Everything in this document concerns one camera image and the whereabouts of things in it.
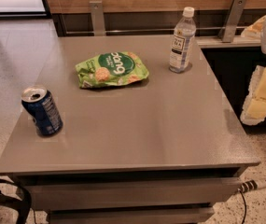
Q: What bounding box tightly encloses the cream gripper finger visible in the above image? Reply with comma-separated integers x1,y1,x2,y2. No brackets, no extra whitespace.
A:
240,65,266,126
241,16,266,39

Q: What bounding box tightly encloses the clear plastic water bottle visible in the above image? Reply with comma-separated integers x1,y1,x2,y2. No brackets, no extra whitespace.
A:
169,7,196,73

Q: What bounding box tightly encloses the blue pepsi can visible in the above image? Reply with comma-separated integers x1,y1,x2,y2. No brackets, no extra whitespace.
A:
21,85,63,136

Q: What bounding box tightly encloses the white power strip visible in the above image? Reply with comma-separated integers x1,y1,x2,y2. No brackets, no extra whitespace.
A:
239,179,266,193

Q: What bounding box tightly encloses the green snack chip bag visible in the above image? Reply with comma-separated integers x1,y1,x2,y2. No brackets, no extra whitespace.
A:
76,51,149,89

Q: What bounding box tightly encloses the grey drawer cabinet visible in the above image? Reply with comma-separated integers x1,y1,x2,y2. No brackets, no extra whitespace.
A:
0,35,259,215

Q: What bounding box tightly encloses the lower grey drawer front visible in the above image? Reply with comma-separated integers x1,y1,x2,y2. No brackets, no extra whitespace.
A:
49,207,214,224

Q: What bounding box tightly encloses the grey drawer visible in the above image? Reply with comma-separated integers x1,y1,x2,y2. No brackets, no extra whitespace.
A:
28,177,241,210
49,207,214,224

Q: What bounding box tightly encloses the upper grey drawer front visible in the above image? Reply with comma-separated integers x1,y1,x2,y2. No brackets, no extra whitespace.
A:
28,177,241,210

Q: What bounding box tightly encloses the horizontal metal rail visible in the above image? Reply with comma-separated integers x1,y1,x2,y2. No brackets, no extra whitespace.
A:
65,25,247,35

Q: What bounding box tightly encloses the right metal bracket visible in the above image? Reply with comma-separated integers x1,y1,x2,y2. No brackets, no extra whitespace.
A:
218,0,247,43

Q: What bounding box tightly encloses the metal bracket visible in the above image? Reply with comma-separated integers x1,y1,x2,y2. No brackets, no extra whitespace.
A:
218,0,247,43
90,0,106,36

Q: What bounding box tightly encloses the black power cable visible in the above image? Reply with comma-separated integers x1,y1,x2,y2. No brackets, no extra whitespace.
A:
238,189,248,224

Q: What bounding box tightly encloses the left metal bracket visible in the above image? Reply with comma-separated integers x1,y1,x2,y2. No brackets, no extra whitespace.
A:
90,0,106,36

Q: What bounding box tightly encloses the black bag strap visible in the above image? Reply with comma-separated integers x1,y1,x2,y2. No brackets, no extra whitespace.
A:
0,178,33,224

